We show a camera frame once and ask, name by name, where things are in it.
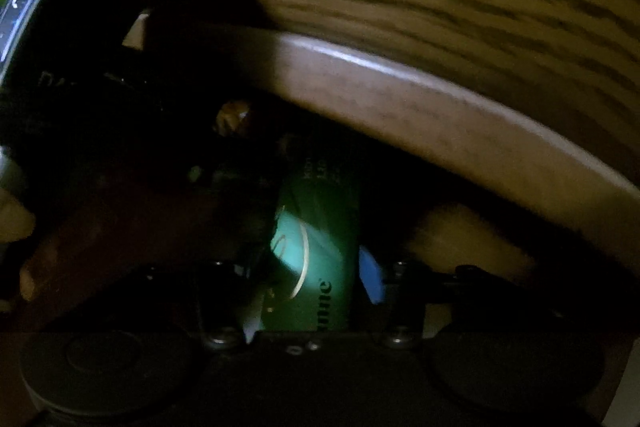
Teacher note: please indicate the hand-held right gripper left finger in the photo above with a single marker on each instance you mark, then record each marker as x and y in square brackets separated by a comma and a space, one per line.
[215, 297]

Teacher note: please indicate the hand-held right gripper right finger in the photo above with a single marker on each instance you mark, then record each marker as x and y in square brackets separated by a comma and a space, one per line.
[372, 277]

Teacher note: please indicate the green snack packet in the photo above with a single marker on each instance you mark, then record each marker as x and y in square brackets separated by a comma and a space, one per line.
[320, 257]

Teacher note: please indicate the person's left hand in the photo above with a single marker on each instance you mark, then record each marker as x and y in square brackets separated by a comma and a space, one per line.
[12, 217]

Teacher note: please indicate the golden candy wrapper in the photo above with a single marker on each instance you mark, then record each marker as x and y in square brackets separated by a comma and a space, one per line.
[232, 116]

